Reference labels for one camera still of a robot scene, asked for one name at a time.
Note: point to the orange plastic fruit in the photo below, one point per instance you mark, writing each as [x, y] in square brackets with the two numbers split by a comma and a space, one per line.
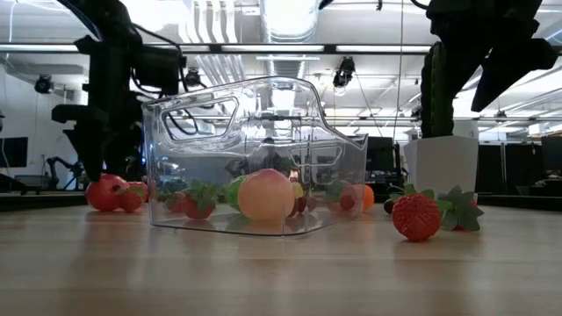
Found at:
[369, 197]

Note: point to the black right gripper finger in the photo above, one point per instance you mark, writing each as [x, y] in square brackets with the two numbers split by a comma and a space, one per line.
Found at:
[463, 70]
[513, 61]

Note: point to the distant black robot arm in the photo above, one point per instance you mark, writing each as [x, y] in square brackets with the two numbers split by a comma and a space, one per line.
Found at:
[61, 169]

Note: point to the white plant pot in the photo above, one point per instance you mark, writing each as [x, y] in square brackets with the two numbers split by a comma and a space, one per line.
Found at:
[441, 162]

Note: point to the pale orange plastic peach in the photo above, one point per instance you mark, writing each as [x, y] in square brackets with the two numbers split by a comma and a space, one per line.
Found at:
[265, 195]

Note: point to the green plastic lime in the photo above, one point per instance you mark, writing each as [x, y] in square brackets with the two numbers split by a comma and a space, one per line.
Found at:
[232, 193]

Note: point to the black office partition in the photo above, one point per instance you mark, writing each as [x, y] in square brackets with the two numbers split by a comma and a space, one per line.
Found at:
[509, 169]

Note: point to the dark green plastic vegetable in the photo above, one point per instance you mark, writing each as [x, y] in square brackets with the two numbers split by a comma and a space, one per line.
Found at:
[171, 185]

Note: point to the black ceiling camera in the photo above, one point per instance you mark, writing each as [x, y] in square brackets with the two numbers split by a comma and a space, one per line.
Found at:
[343, 72]
[43, 84]
[193, 79]

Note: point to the yellow plastic lemon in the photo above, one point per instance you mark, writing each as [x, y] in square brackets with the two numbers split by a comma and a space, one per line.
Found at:
[298, 189]

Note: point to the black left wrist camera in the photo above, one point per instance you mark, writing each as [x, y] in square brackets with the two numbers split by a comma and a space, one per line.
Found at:
[159, 70]

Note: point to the person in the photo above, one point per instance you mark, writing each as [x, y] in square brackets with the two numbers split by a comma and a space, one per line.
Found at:
[268, 151]

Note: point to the red plastic apple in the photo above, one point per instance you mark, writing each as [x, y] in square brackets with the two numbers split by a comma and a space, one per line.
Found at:
[103, 195]

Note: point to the distant black frame bar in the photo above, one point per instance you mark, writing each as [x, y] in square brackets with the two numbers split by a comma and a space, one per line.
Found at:
[382, 118]

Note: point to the silver ceiling duct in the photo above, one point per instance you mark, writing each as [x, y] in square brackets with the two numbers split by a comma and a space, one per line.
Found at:
[290, 19]

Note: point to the overhead light bar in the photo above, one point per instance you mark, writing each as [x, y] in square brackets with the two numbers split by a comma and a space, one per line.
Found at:
[215, 48]

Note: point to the dark red plastic cherry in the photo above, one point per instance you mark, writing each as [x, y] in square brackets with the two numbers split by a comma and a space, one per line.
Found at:
[293, 210]
[302, 204]
[389, 207]

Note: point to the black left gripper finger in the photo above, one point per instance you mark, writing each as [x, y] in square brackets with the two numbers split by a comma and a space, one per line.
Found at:
[92, 162]
[123, 155]

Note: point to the large red plastic strawberry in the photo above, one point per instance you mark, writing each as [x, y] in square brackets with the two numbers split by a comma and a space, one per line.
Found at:
[416, 217]
[197, 209]

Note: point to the black computer monitor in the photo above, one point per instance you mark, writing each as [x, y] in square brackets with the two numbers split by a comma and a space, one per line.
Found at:
[380, 153]
[13, 151]
[552, 153]

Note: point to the clear plastic storage container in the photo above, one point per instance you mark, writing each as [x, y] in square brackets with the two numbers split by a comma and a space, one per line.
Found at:
[263, 109]

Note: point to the tall green cactus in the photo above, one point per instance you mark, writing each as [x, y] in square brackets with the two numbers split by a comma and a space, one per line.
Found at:
[434, 109]

